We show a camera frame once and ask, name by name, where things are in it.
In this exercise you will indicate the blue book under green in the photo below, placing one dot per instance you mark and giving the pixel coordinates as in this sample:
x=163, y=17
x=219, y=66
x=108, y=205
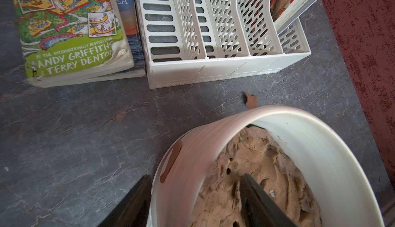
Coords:
x=129, y=19

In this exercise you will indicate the white ceramic pot with mud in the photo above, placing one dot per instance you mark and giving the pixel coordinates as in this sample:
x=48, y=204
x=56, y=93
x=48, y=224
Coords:
x=300, y=162

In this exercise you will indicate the green paperback book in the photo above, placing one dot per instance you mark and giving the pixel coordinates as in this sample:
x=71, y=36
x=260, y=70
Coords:
x=66, y=42

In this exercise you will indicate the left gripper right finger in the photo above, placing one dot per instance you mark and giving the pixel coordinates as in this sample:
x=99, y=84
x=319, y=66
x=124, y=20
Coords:
x=258, y=209

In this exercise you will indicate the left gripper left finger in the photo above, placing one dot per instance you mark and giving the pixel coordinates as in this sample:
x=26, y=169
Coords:
x=133, y=210

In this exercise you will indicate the white file organizer rack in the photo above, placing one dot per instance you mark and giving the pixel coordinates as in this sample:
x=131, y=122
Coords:
x=196, y=41

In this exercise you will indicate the brown mud flake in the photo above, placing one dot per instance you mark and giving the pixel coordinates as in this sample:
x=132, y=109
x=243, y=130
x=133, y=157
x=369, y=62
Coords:
x=251, y=101

